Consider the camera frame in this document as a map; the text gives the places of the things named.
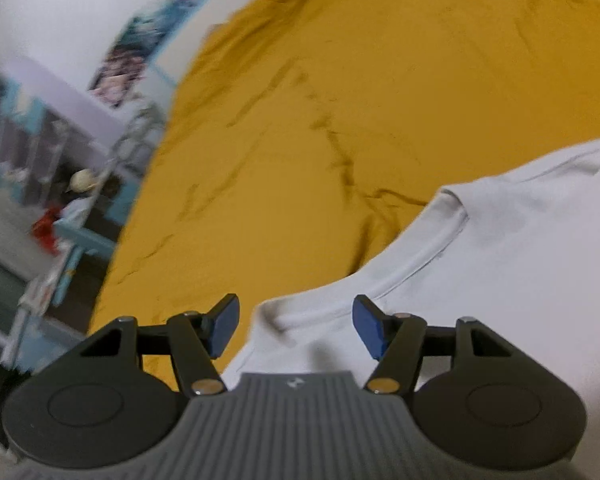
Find white printed t-shirt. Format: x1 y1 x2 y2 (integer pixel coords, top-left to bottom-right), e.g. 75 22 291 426
223 140 600 479

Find mustard yellow bed quilt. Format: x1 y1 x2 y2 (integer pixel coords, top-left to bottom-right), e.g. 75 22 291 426
92 0 600 370

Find blue lilac toy cabinet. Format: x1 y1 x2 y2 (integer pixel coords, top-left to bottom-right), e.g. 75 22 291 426
0 58 166 370

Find red toy on shelf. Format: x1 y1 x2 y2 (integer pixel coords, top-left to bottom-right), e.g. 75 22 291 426
31 207 61 256

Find anime wall posters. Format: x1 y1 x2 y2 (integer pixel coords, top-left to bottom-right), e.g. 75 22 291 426
88 0 206 108

